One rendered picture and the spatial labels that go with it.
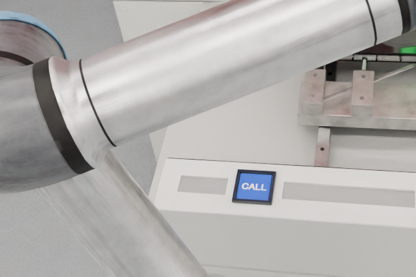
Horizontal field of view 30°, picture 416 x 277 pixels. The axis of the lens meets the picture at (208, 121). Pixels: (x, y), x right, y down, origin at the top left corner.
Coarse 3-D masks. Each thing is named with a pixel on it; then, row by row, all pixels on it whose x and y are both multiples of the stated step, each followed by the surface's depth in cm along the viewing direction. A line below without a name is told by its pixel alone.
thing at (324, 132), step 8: (328, 64) 140; (336, 64) 140; (328, 72) 139; (336, 72) 141; (328, 80) 138; (320, 128) 130; (328, 128) 130; (320, 136) 129; (328, 136) 129; (320, 144) 128; (328, 144) 128; (320, 152) 127; (328, 152) 127; (320, 160) 126; (328, 160) 128
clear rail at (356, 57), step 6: (354, 54) 134; (360, 54) 133; (366, 54) 133; (372, 54) 133; (378, 54) 133; (384, 54) 133; (390, 54) 132; (396, 54) 132; (402, 54) 132; (342, 60) 134; (348, 60) 134; (354, 60) 134; (360, 60) 133; (372, 60) 133; (378, 60) 133; (384, 60) 132; (390, 60) 132; (396, 60) 132; (402, 60) 132; (408, 60) 132; (414, 60) 131
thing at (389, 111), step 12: (336, 84) 132; (348, 84) 132; (384, 84) 131; (396, 84) 131; (408, 84) 130; (300, 96) 132; (324, 96) 131; (348, 96) 130; (384, 96) 129; (396, 96) 129; (408, 96) 129; (300, 108) 130; (324, 108) 129; (336, 108) 129; (348, 108) 128; (384, 108) 127; (396, 108) 127; (408, 108) 127; (300, 120) 130; (312, 120) 130; (324, 120) 129; (336, 120) 129; (348, 120) 128; (360, 120) 128; (372, 120) 127; (384, 120) 127; (396, 120) 126; (408, 120) 126
